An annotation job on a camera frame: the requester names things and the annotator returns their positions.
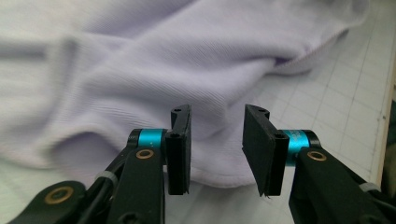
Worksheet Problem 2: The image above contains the white foam grid mat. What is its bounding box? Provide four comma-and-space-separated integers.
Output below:
0, 0, 396, 224

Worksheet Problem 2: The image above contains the wooden table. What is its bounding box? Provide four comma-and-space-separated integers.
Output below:
375, 29, 396, 189

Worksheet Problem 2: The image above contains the lilac printed shirt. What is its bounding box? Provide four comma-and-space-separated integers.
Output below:
0, 0, 372, 189

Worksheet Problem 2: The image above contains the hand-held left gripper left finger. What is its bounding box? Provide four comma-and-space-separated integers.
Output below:
127, 104, 192, 196

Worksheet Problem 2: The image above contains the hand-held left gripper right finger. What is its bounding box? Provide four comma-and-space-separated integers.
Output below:
241, 104, 321, 198

